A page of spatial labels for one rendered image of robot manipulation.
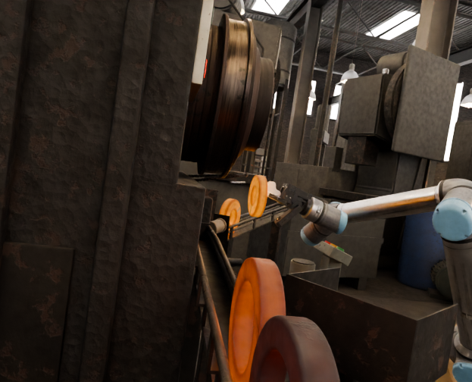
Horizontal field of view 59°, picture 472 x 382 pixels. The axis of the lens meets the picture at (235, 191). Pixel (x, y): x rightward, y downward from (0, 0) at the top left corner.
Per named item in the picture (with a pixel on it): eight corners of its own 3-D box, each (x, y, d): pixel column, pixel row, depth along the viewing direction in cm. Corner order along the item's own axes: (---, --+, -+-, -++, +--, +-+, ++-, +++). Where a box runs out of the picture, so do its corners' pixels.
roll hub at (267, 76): (248, 148, 114) (263, 45, 112) (232, 150, 141) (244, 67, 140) (267, 151, 115) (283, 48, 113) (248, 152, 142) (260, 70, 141)
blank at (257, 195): (261, 179, 147) (270, 180, 148) (251, 171, 162) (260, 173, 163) (254, 220, 150) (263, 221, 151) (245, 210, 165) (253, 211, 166)
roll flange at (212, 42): (170, 173, 101) (197, -24, 99) (167, 168, 147) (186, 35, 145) (210, 179, 103) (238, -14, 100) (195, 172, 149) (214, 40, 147)
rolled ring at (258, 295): (298, 312, 46) (269, 310, 45) (263, 436, 52) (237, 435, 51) (266, 237, 63) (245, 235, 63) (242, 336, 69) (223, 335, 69)
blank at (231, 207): (220, 240, 179) (228, 242, 178) (215, 213, 170) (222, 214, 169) (236, 218, 190) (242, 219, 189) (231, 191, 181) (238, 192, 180)
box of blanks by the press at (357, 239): (279, 289, 335) (293, 195, 331) (236, 262, 410) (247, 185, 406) (375, 290, 379) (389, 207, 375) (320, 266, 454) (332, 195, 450)
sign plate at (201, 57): (191, 82, 77) (204, -16, 76) (184, 101, 103) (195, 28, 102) (203, 85, 78) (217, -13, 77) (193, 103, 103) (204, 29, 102)
